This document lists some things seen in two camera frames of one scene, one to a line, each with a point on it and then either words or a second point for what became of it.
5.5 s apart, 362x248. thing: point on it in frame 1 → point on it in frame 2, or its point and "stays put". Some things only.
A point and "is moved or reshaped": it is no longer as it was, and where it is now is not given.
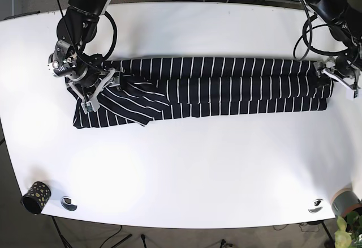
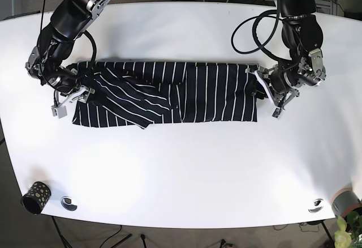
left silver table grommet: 66,201 stays put
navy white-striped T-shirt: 150,89 is moved or reshaped
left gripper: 111,77 → 81,94
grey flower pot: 345,201 stays put
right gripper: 344,69 → 279,99
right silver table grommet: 317,206 stays put
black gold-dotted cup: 36,197 stays put
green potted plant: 349,234 stays put
